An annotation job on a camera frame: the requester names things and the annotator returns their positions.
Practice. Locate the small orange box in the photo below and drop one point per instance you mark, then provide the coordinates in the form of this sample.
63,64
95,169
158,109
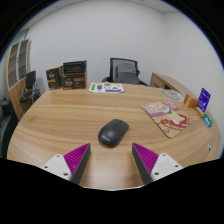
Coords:
190,101

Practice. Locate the black leather armchair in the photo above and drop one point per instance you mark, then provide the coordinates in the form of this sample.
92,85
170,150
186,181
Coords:
5,123

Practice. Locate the black mesh office chair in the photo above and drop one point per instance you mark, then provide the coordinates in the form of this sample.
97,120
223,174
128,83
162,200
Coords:
113,66

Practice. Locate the small tan box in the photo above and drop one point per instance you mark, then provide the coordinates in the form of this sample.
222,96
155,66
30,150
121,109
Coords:
199,112

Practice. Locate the large brown cardboard box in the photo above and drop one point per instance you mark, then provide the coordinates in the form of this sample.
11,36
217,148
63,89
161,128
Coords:
74,78

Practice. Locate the black computer mouse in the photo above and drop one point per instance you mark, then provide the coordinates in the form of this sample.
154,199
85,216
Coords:
112,132

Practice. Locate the wooden side desk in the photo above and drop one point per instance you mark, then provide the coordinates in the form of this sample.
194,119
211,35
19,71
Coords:
166,81

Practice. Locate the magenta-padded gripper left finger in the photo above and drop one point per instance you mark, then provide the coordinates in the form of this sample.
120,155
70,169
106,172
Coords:
76,158

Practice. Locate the grey backpack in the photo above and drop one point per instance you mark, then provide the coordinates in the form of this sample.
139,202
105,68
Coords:
127,74

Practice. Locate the wooden shelf unit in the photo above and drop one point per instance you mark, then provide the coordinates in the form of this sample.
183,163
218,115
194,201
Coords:
15,63

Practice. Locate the small black chair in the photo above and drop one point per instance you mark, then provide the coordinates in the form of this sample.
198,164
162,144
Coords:
30,83

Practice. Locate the purple card package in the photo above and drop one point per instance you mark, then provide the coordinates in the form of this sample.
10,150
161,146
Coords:
203,99

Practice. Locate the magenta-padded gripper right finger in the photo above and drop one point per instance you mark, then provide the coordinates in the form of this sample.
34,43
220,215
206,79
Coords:
147,158

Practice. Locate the teal small package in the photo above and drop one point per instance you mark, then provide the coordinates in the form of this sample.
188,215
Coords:
208,120

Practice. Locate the white green purple sticker sheet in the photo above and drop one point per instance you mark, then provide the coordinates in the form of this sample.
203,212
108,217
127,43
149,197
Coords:
106,87

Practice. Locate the small brown cardboard box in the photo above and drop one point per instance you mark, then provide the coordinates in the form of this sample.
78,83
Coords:
53,78

